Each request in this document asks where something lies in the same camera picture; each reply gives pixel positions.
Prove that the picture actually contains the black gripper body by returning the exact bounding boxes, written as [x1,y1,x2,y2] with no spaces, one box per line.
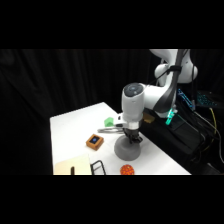
[123,127,141,138]

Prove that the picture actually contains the grey bowl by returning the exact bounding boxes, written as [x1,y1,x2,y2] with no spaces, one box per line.
[113,135,142,162]

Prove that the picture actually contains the small brown box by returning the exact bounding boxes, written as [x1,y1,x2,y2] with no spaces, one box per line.
[142,112,156,125]

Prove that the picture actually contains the silver metal tongs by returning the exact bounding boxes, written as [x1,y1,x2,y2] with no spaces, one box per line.
[97,126,126,134]

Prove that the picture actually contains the green foam block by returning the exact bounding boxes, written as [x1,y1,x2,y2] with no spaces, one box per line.
[103,116,116,128]

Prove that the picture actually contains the orange patterned ball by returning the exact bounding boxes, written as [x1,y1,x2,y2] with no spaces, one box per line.
[119,164,135,176]

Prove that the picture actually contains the orange square block blue centre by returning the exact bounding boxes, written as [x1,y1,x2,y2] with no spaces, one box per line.
[85,133,105,151]

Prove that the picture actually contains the black robot stand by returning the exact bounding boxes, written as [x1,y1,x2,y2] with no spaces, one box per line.
[142,106,224,176]

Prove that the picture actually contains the light wooden board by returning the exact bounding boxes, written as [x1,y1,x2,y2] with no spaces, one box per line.
[53,153,93,176]

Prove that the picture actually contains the teal patterned device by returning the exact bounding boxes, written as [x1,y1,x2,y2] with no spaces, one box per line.
[195,91,215,108]

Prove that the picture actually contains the black curtain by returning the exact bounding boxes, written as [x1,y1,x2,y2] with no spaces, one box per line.
[0,49,224,176]

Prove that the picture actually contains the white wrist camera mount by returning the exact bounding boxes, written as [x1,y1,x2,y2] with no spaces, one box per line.
[114,113,130,130]

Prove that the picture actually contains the black wire rack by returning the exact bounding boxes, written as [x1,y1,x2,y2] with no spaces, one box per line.
[89,160,107,176]

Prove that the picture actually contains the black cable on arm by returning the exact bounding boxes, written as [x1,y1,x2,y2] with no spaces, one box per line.
[155,49,188,113]

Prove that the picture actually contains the yellow cable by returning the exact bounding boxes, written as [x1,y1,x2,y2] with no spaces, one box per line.
[193,107,220,136]

